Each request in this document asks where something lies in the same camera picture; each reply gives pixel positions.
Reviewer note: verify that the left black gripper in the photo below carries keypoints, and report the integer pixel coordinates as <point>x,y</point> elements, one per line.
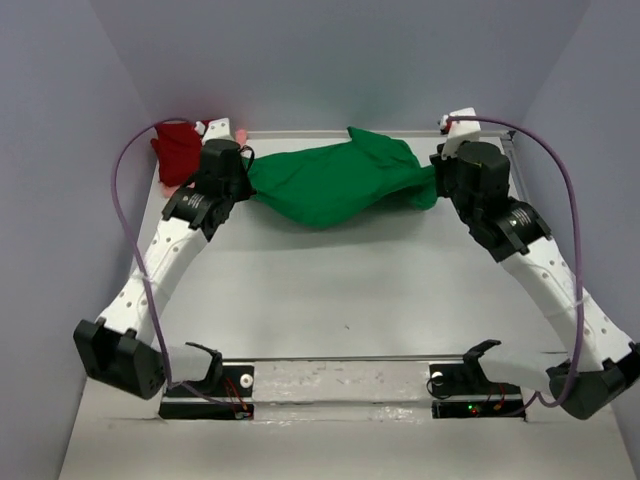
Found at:
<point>247,188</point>

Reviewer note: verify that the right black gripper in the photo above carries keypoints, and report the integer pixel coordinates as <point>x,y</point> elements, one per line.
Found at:
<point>442,165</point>

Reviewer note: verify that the green t-shirt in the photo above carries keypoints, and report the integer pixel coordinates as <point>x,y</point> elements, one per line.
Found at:
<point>325,186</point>

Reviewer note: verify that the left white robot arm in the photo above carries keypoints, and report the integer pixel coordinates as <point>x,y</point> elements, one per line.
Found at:
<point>125,347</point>

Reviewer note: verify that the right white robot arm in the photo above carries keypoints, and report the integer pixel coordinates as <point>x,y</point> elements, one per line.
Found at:
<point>520,241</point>

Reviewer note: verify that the folded dark red t-shirt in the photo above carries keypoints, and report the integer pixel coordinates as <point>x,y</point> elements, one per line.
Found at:
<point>177,146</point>

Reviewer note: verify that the white front cover board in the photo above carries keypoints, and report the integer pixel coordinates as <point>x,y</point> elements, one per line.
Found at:
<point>337,419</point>

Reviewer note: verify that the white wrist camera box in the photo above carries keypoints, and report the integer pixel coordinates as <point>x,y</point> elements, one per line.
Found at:
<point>458,126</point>
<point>214,130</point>

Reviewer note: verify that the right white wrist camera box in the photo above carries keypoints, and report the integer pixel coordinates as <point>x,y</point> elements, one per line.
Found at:
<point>458,126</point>

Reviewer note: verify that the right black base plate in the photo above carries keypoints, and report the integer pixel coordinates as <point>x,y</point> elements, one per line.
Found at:
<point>461,390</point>

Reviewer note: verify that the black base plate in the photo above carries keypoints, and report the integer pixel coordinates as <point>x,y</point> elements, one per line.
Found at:
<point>461,390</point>
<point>230,400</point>

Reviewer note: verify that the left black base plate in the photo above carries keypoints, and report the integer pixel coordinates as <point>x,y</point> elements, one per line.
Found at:
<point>230,400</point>

